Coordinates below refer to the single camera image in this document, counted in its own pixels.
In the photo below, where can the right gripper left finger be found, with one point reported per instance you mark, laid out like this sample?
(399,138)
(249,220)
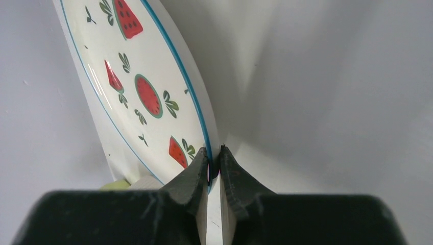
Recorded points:
(173,214)

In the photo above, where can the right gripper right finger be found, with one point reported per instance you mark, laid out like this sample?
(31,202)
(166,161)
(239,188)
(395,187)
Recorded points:
(253,214)

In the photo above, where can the watermelon pattern round plate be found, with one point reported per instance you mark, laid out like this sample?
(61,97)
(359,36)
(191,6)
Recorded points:
(137,64)

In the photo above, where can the yellow mug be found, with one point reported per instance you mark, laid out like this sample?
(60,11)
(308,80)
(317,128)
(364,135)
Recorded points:
(117,185)

